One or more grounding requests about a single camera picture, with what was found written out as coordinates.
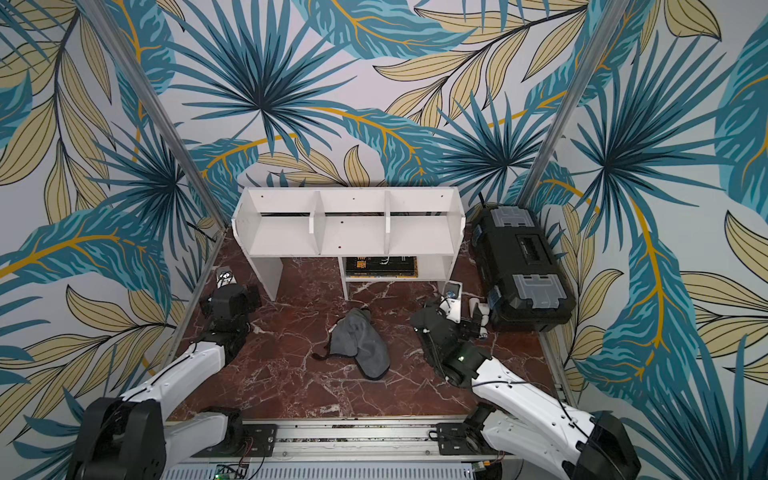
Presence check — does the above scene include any grey cleaning cloth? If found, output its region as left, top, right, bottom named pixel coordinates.
left=311, top=308, right=391, bottom=381

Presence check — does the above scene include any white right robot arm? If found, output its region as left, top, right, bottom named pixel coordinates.
left=409, top=307, right=641, bottom=479

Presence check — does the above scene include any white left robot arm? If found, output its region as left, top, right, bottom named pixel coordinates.
left=66, top=283, right=261, bottom=479

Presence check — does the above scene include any white wooden bookshelf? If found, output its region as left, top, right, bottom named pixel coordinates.
left=232, top=187, right=466, bottom=300

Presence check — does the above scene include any white PVC pipe fitting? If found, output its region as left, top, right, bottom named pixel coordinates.
left=468, top=298, right=490, bottom=340

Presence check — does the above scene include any black plastic toolbox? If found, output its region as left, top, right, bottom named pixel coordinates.
left=470, top=205, right=576, bottom=332

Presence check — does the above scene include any black yellow tool tray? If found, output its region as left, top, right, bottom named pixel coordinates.
left=344, top=256, right=418, bottom=278

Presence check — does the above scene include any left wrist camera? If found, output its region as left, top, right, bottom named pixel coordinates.
left=216, top=266, right=237, bottom=289

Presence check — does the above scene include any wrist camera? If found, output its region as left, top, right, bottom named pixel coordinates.
left=439, top=281, right=463, bottom=324
left=216, top=266, right=237, bottom=289

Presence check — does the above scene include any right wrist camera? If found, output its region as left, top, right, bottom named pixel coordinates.
left=439, top=281, right=463, bottom=324

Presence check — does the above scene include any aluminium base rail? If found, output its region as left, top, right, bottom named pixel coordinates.
left=89, top=416, right=613, bottom=480

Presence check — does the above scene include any left aluminium corner post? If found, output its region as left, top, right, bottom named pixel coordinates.
left=79, top=0, right=229, bottom=231

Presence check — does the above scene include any aluminium corner post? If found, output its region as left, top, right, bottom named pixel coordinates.
left=514, top=1, right=628, bottom=208
left=79, top=0, right=229, bottom=231

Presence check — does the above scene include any right aluminium corner post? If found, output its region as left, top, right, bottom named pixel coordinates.
left=514, top=1, right=628, bottom=208

